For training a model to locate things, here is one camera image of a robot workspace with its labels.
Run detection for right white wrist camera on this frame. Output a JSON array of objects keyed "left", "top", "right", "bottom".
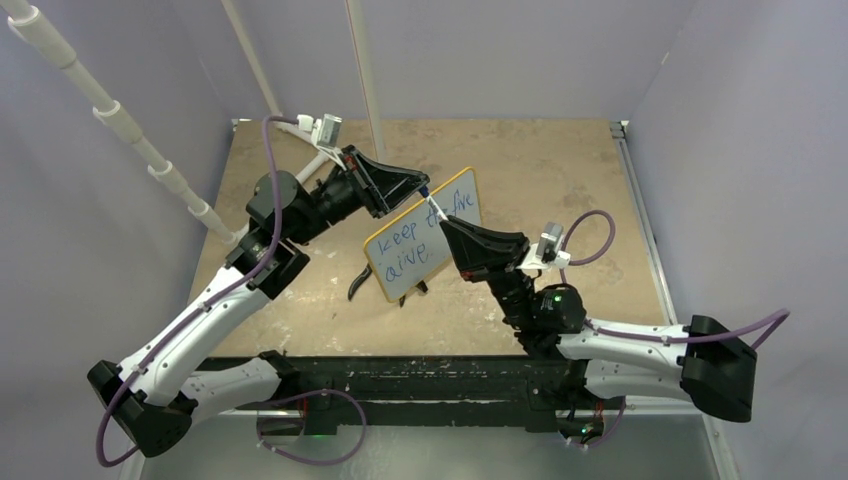
[{"left": 518, "top": 222, "right": 571, "bottom": 271}]

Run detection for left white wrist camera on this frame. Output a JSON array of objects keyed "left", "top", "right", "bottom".
[{"left": 296, "top": 114, "right": 347, "bottom": 171}]

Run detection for black handled pliers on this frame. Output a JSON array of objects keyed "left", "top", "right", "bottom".
[{"left": 347, "top": 264, "right": 373, "bottom": 301}]

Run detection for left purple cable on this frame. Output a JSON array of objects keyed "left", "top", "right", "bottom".
[{"left": 95, "top": 115, "right": 301, "bottom": 469}]

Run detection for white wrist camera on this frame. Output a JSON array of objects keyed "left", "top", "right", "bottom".
[
  {"left": 518, "top": 222, "right": 571, "bottom": 271},
  {"left": 296, "top": 114, "right": 347, "bottom": 171}
]

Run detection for white pvc pipe frame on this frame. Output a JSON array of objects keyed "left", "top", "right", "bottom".
[{"left": 0, "top": 0, "right": 389, "bottom": 246}]

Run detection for right aluminium side rail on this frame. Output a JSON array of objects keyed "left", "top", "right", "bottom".
[{"left": 609, "top": 121, "right": 678, "bottom": 324}]

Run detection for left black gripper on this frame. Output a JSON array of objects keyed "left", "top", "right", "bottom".
[{"left": 291, "top": 147, "right": 430, "bottom": 248}]

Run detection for yellow framed whiteboard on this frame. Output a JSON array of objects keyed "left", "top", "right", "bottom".
[{"left": 363, "top": 167, "right": 482, "bottom": 303}]

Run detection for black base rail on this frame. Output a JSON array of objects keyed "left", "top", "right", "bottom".
[{"left": 198, "top": 354, "right": 627, "bottom": 435}]

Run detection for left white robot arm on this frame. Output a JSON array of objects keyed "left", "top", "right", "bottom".
[{"left": 87, "top": 146, "right": 430, "bottom": 458}]

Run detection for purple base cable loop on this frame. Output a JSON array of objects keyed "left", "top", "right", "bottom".
[{"left": 256, "top": 387, "right": 370, "bottom": 466}]

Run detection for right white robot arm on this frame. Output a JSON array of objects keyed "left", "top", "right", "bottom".
[{"left": 439, "top": 215, "right": 757, "bottom": 423}]

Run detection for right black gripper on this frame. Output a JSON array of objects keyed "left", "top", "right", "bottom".
[{"left": 443, "top": 215, "right": 535, "bottom": 330}]

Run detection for white marker pen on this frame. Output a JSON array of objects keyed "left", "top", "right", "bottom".
[{"left": 425, "top": 195, "right": 448, "bottom": 222}]

